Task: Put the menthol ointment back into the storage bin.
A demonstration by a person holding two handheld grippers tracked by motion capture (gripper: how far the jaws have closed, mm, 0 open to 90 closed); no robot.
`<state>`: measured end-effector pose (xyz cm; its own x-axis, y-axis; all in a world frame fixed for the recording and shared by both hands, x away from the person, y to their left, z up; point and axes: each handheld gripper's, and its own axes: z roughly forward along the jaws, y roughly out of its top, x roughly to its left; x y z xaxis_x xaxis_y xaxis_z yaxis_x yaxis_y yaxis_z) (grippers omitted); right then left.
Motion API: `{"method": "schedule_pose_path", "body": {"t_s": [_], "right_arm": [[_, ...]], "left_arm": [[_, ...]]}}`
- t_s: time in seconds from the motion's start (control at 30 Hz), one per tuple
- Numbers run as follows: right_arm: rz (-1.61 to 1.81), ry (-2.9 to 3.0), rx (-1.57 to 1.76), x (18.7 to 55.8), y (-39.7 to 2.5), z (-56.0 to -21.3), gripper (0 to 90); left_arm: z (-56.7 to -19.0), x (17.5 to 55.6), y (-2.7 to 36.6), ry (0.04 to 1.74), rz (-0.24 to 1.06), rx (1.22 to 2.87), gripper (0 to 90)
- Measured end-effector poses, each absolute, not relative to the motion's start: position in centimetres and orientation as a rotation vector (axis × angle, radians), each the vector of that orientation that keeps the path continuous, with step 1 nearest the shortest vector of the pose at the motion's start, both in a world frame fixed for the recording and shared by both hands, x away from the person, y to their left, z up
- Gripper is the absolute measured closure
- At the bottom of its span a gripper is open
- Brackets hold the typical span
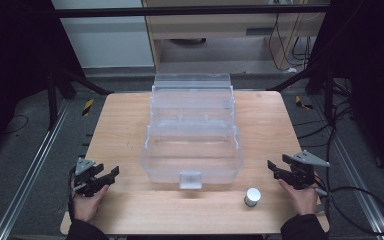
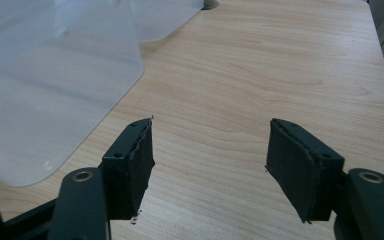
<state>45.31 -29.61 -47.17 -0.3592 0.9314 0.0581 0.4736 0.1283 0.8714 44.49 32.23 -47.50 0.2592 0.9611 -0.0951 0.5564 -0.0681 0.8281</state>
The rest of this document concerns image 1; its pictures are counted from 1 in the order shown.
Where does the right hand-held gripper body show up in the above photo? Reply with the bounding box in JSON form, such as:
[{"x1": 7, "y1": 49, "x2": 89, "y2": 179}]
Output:
[{"x1": 282, "y1": 149, "x2": 331, "y2": 191}]

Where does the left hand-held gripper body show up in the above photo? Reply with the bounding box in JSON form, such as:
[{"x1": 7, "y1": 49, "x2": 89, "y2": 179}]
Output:
[{"x1": 69, "y1": 157, "x2": 115, "y2": 198}]

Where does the clear plastic storage box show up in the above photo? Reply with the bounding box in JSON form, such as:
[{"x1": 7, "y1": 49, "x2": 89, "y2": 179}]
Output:
[{"x1": 140, "y1": 72, "x2": 245, "y2": 191}]

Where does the person's left hand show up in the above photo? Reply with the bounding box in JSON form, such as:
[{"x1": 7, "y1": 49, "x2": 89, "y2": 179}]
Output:
[{"x1": 71, "y1": 184, "x2": 110, "y2": 224}]

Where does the person's right hand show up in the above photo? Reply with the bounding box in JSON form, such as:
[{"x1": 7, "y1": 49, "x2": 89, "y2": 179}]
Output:
[{"x1": 277, "y1": 178, "x2": 320, "y2": 217}]

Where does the yellow-black tape marker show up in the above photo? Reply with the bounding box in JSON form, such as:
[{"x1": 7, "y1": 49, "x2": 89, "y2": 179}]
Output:
[
  {"x1": 294, "y1": 95, "x2": 315, "y2": 111},
  {"x1": 81, "y1": 98, "x2": 95, "y2": 117}
]

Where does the black metal stand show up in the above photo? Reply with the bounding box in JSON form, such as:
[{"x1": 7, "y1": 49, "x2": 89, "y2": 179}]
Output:
[
  {"x1": 45, "y1": 64, "x2": 114, "y2": 132},
  {"x1": 266, "y1": 61, "x2": 337, "y2": 125}
]

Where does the dark curtain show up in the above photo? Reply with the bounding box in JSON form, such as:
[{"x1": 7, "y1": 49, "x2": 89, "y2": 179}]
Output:
[
  {"x1": 0, "y1": 0, "x2": 85, "y2": 164},
  {"x1": 308, "y1": 0, "x2": 384, "y2": 186}
]

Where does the white cabinet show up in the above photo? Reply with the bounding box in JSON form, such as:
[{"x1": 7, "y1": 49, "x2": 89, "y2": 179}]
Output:
[{"x1": 51, "y1": 0, "x2": 155, "y2": 70}]

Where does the light wooden desk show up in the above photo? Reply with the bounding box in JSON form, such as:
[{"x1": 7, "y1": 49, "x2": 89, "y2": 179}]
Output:
[{"x1": 141, "y1": 0, "x2": 331, "y2": 72}]

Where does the black horizontal metal bar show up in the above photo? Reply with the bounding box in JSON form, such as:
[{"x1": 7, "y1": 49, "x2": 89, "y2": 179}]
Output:
[{"x1": 51, "y1": 5, "x2": 332, "y2": 18}]

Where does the aluminium floor rail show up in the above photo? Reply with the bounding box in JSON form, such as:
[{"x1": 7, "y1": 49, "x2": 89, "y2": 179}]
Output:
[
  {"x1": 312, "y1": 98, "x2": 384, "y2": 240},
  {"x1": 0, "y1": 99, "x2": 72, "y2": 240}
]

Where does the black floor cables bundle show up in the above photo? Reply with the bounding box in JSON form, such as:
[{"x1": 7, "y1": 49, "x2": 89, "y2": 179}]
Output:
[{"x1": 292, "y1": 78, "x2": 356, "y2": 149}]

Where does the thin black floor cable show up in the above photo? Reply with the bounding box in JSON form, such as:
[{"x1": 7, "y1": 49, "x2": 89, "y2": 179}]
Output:
[{"x1": 2, "y1": 114, "x2": 30, "y2": 135}]

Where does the hanging black cables bundle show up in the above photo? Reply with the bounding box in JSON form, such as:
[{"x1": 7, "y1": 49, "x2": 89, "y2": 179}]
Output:
[{"x1": 267, "y1": 12, "x2": 316, "y2": 73}]

